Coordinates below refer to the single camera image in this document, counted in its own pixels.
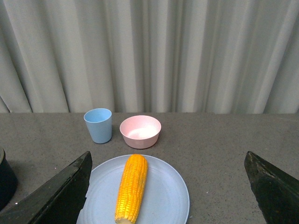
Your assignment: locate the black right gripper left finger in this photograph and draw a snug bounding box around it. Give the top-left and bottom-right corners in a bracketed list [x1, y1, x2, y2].
[0, 151, 93, 224]

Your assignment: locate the light blue plate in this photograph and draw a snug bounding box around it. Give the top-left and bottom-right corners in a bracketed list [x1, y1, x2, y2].
[77, 155, 190, 224]

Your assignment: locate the light blue cup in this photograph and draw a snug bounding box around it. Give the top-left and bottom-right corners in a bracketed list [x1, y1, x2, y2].
[84, 108, 112, 144]

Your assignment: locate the white curtain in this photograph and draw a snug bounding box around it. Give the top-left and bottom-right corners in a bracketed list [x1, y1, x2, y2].
[0, 0, 299, 114]

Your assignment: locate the dark blue pot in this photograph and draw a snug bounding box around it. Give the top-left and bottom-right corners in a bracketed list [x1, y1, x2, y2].
[0, 148, 18, 210]

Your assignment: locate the yellow corn cob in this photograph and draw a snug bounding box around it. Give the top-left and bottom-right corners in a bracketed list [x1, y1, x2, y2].
[114, 154, 148, 224]

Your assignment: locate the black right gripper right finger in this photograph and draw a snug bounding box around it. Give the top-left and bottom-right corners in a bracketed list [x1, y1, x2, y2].
[244, 151, 299, 224]

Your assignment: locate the pink bowl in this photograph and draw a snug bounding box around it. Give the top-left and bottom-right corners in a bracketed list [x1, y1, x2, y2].
[120, 115, 162, 149]

